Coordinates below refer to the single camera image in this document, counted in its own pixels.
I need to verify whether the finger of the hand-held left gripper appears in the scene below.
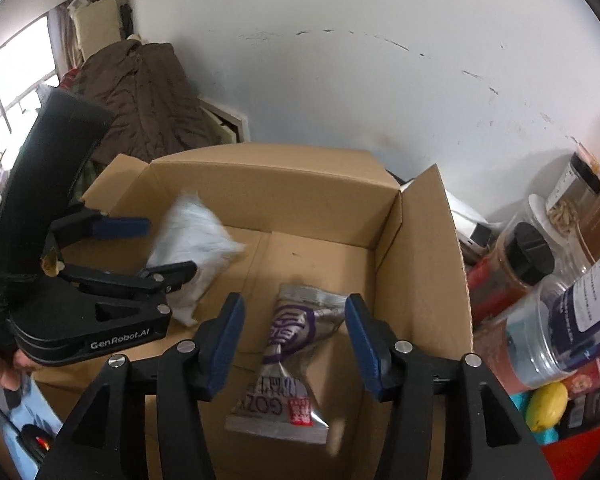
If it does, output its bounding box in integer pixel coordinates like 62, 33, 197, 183
62, 260, 198, 306
47, 209, 151, 251

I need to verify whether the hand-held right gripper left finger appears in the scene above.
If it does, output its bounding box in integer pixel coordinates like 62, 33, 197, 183
35, 292, 246, 480

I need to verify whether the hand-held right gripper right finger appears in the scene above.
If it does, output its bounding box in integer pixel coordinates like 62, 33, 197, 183
344, 294, 556, 480

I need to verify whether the silver purple snack packet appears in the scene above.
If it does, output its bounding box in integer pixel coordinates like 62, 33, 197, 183
224, 282, 348, 445

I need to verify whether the white snack packet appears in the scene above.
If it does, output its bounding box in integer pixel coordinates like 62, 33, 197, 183
145, 192, 248, 328

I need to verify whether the cardboard box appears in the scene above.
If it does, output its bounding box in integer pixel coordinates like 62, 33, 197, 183
32, 142, 476, 480

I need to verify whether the window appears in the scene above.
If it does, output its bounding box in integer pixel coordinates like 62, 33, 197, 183
0, 15, 61, 136

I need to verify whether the brown jacket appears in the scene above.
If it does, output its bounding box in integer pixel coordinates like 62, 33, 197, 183
72, 40, 231, 161

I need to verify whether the clear jar brown powder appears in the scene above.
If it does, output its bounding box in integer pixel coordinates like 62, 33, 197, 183
472, 310, 536, 396

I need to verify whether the cream cardboard sheet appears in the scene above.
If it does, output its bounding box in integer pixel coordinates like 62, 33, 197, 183
69, 0, 126, 66

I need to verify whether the white panel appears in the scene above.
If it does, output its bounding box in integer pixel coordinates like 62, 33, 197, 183
200, 95, 253, 146

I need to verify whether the small black lid jar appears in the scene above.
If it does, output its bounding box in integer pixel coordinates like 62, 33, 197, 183
467, 222, 556, 313

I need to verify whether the yellow green pear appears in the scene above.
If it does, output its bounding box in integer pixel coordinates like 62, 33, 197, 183
525, 382, 569, 432

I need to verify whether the blue label clear jar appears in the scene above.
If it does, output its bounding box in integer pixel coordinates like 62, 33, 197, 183
500, 245, 600, 391

